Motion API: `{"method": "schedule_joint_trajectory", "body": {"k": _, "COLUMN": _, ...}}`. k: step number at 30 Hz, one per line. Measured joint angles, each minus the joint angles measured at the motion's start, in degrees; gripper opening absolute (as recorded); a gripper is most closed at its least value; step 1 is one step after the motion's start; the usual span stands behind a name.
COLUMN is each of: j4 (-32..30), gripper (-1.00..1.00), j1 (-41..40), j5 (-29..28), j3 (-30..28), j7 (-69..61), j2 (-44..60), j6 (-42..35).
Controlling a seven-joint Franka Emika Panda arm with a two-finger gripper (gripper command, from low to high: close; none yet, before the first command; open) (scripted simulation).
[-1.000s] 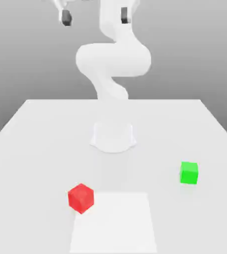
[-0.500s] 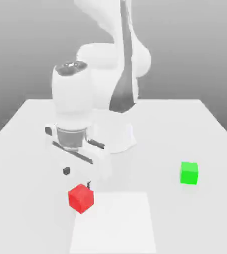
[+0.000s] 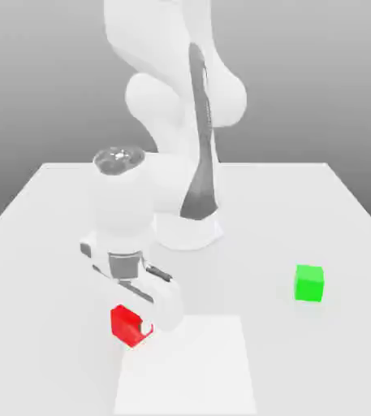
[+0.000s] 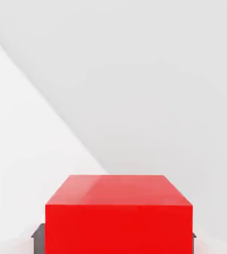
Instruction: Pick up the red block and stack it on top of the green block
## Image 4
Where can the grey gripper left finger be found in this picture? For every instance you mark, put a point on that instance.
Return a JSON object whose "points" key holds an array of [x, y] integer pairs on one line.
{"points": [[39, 241]]}

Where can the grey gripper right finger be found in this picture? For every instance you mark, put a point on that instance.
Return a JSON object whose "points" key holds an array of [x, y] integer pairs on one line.
{"points": [[194, 244]]}

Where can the small red cube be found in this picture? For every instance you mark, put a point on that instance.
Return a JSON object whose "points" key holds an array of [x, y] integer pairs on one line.
{"points": [[118, 228]]}

